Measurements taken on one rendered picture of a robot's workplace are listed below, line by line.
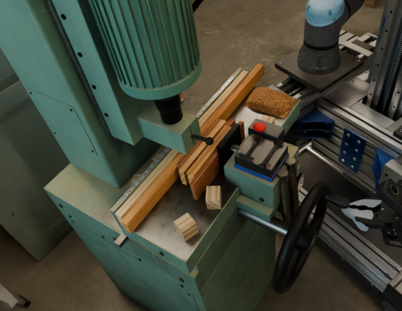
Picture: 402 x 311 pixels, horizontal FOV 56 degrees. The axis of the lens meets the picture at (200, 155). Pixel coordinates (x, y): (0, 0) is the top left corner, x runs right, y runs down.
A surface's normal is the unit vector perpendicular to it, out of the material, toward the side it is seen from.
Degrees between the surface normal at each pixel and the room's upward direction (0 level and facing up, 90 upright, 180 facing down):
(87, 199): 0
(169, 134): 90
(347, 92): 0
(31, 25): 90
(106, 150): 90
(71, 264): 0
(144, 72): 90
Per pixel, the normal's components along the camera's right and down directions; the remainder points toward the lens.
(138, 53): -0.13, 0.75
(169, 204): -0.14, -0.66
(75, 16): -0.55, 0.67
